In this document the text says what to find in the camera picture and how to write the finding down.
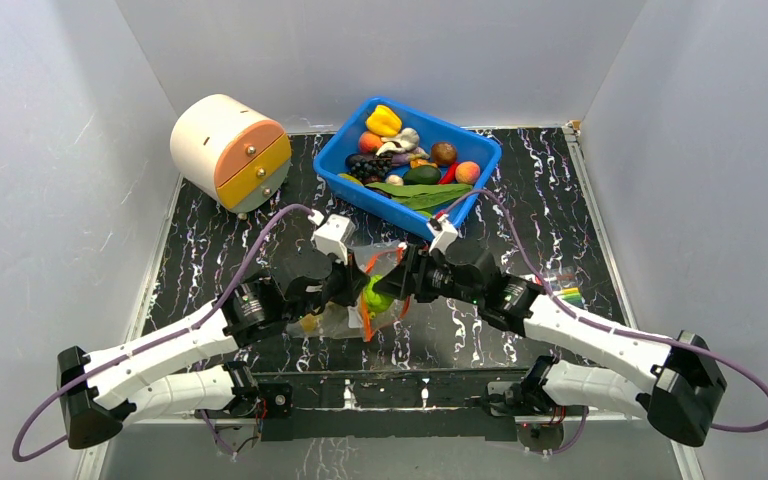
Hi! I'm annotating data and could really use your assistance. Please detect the light green toy fruit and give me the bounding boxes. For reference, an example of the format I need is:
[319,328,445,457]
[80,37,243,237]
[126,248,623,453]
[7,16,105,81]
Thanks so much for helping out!
[362,275,394,319]

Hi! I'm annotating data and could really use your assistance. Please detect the clear orange zip bag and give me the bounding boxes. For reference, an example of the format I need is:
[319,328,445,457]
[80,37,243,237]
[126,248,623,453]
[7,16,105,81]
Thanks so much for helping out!
[286,242,410,342]

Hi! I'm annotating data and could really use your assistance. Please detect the yellow toy banana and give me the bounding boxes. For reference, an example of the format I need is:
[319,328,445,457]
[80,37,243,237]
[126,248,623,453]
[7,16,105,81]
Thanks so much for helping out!
[298,314,321,335]

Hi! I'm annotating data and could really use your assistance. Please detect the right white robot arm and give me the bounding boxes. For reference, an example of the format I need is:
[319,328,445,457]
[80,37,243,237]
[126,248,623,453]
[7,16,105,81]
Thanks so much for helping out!
[373,241,727,447]

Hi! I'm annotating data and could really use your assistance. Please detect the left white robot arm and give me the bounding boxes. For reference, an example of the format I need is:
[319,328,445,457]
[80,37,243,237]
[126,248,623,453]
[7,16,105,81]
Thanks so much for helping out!
[57,248,370,450]

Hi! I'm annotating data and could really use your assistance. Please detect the green toy leaf vegetable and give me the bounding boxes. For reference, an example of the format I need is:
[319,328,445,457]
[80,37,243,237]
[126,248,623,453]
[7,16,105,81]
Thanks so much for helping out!
[365,182,472,211]

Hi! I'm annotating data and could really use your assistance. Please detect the red toy chili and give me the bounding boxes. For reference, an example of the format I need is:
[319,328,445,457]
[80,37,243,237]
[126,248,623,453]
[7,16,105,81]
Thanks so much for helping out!
[438,162,459,185]

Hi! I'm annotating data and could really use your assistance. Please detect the toy peach right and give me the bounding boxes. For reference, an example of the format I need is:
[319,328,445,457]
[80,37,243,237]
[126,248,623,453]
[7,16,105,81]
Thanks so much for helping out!
[455,161,482,185]

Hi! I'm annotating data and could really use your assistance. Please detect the toy peach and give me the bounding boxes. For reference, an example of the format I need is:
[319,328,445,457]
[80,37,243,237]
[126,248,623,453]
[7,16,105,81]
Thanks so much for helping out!
[358,131,384,154]
[455,161,482,185]

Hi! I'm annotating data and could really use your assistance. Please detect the coloured marker pack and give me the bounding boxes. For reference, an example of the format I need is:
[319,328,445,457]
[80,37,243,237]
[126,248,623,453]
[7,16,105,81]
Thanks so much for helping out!
[542,266,584,308]

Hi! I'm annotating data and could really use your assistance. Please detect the toy mushroom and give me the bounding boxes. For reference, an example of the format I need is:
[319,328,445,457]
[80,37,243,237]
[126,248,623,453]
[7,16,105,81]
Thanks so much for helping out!
[385,174,404,186]

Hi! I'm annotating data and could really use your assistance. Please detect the dark green toy avocado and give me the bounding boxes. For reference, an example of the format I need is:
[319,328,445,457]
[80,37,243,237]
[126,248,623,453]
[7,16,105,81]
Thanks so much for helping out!
[402,165,442,185]

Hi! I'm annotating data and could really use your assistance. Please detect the dark purple toy grapes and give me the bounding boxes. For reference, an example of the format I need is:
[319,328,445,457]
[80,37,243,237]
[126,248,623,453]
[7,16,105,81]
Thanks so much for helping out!
[345,153,393,185]

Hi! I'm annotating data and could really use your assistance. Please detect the toy peach left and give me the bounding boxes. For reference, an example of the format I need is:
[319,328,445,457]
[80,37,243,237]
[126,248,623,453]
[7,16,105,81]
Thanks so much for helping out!
[358,131,384,154]

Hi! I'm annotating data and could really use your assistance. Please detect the round cream drawer cabinet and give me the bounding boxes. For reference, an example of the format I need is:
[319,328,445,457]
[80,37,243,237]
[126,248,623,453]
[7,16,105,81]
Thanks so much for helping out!
[169,94,292,215]

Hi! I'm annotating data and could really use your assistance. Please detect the yellow toy bell pepper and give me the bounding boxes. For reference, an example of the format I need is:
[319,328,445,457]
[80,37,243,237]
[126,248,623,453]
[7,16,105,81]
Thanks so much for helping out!
[365,104,403,137]

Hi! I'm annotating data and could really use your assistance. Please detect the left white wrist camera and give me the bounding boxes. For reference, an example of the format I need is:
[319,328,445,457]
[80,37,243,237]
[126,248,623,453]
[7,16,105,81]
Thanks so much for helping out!
[312,214,356,264]

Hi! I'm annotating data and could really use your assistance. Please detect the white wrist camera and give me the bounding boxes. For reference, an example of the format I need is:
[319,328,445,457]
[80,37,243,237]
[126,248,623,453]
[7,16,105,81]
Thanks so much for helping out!
[312,214,356,264]
[426,214,459,255]

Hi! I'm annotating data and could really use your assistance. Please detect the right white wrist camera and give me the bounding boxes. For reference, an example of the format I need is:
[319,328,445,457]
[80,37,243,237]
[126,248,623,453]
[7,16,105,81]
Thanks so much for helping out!
[426,214,459,255]

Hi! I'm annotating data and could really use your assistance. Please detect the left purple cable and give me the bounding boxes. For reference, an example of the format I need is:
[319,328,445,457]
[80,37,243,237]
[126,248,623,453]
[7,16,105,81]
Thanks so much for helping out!
[12,203,326,463]

